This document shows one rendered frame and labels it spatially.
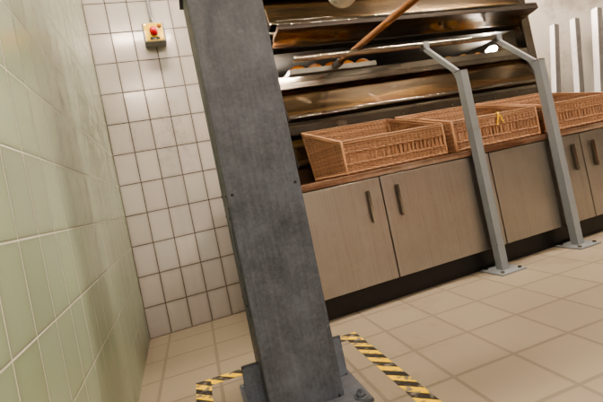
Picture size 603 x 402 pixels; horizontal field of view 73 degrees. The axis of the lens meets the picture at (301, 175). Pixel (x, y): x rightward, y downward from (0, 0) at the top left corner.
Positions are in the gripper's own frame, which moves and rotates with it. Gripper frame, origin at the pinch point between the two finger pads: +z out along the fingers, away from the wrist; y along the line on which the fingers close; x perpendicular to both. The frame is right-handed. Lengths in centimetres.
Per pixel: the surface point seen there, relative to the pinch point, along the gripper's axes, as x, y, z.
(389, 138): -53, 49, -3
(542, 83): -42, 36, 82
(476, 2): -100, -33, 112
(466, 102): -43, 40, 34
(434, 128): -53, 48, 22
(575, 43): -181, -21, 311
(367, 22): -88, -19, 20
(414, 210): -48, 83, -1
